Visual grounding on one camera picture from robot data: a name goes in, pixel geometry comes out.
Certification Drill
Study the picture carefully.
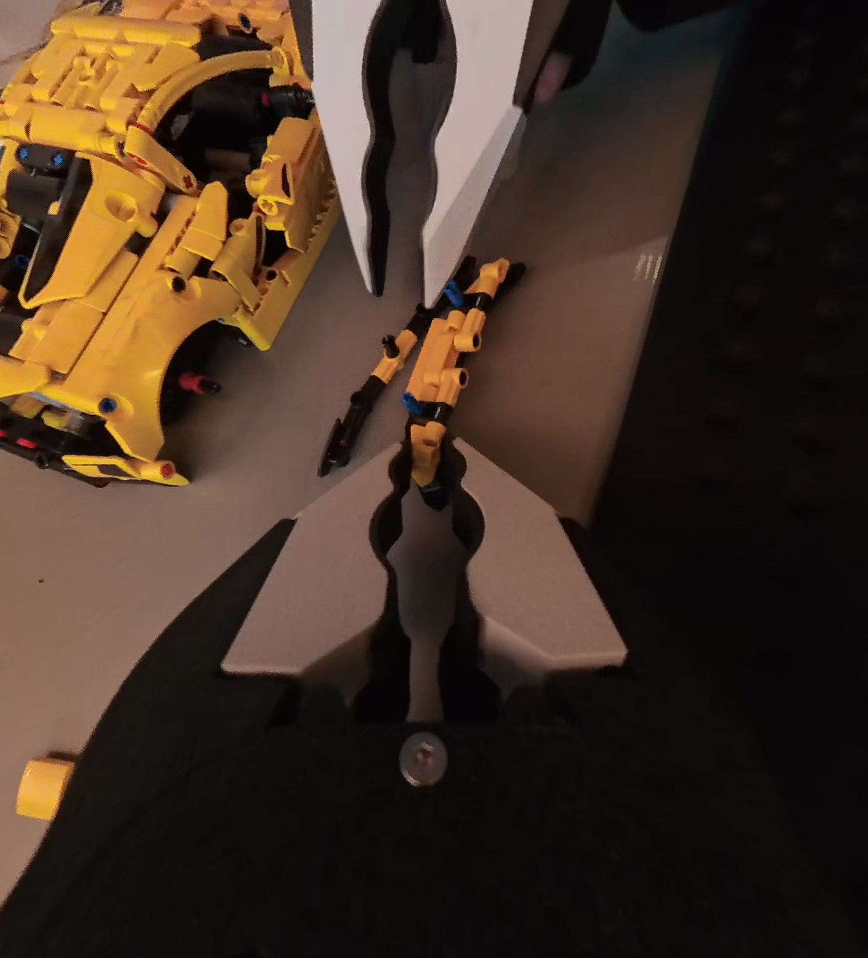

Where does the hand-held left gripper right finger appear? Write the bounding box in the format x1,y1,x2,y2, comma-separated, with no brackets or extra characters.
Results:
440,436,629,723

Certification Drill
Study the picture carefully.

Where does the yellow toy brick car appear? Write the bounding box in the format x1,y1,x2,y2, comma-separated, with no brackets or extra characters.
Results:
0,0,341,487

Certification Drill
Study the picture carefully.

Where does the person's right hand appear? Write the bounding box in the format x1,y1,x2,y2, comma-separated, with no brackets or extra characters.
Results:
536,52,573,106

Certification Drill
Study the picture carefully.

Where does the slim black yellow brick strip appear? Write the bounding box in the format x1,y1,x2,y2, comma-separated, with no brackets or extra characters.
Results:
317,333,420,479

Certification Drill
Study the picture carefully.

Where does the yellow round brick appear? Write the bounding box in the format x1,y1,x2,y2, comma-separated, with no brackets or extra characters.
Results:
16,757,75,820

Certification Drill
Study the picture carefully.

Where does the yellow black brick side assembly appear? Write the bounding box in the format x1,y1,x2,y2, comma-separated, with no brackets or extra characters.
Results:
401,256,528,511

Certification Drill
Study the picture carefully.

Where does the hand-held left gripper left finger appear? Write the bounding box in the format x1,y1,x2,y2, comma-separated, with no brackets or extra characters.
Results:
220,442,414,723

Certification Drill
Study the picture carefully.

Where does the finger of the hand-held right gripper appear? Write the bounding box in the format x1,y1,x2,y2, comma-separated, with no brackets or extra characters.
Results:
308,0,391,297
420,0,537,308

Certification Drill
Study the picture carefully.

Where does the grey desk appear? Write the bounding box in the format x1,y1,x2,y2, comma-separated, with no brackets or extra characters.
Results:
0,0,727,958

